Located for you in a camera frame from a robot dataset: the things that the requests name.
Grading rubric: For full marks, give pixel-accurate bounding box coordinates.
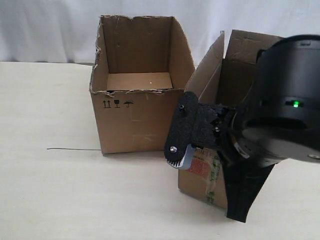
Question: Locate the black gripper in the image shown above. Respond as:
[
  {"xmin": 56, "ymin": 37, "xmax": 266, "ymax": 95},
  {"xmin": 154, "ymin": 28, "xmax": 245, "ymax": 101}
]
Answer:
[{"xmin": 164, "ymin": 91, "xmax": 280, "ymax": 223}]

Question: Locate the narrow cardboard box with flaps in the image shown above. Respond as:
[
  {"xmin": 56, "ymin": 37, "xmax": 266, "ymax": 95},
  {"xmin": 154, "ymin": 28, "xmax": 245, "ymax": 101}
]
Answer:
[{"xmin": 178, "ymin": 29, "xmax": 282, "ymax": 209}]

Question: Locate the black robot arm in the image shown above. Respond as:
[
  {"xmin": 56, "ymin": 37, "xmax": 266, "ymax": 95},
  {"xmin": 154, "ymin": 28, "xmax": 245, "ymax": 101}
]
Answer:
[{"xmin": 164, "ymin": 34, "xmax": 320, "ymax": 223}]

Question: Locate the large open cardboard box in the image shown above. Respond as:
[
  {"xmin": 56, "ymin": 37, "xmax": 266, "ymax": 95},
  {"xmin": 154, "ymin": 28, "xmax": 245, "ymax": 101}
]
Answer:
[{"xmin": 89, "ymin": 15, "xmax": 195, "ymax": 154}]

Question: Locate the white backdrop curtain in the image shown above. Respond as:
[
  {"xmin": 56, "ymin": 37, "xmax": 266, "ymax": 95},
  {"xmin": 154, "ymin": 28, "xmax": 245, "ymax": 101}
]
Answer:
[{"xmin": 0, "ymin": 0, "xmax": 320, "ymax": 64}]

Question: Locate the thin dark wire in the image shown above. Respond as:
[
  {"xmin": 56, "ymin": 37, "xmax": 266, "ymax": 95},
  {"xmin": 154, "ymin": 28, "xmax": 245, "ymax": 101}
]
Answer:
[{"xmin": 46, "ymin": 147, "xmax": 102, "ymax": 152}]

